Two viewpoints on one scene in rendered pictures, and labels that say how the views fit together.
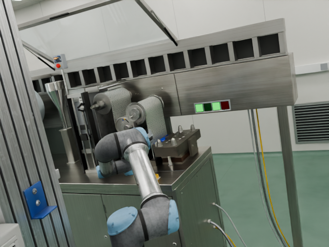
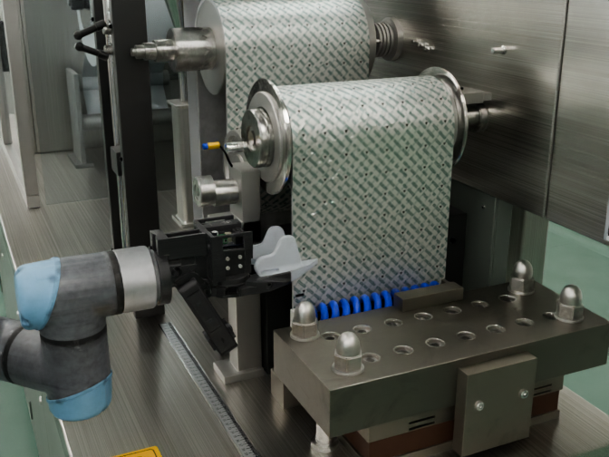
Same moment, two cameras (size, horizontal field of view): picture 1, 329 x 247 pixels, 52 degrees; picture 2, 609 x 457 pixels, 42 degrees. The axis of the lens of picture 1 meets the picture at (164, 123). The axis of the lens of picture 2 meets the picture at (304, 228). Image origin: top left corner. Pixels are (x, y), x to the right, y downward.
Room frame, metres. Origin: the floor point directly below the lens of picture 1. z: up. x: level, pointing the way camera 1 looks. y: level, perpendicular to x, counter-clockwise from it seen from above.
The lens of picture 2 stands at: (1.34, -0.47, 1.48)
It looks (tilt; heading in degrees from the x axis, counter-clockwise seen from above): 19 degrees down; 37
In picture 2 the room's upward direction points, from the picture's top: straight up
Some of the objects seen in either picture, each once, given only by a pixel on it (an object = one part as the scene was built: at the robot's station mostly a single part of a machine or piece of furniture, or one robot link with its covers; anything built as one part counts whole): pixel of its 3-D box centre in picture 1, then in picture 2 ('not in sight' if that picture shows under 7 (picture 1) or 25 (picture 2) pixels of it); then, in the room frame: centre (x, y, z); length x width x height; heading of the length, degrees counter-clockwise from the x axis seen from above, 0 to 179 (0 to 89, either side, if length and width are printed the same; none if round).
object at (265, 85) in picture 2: (135, 113); (266, 137); (2.11, 0.17, 1.25); 0.15 x 0.01 x 0.15; 62
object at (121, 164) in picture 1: (126, 165); (66, 364); (1.84, 0.26, 1.01); 0.11 x 0.08 x 0.11; 103
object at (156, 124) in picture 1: (157, 128); (372, 240); (2.19, 0.05, 1.11); 0.23 x 0.01 x 0.18; 152
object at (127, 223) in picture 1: (126, 229); not in sight; (1.14, 0.21, 0.98); 0.13 x 0.12 x 0.14; 103
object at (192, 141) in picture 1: (193, 145); (496, 404); (2.13, -0.16, 0.96); 0.10 x 0.03 x 0.11; 152
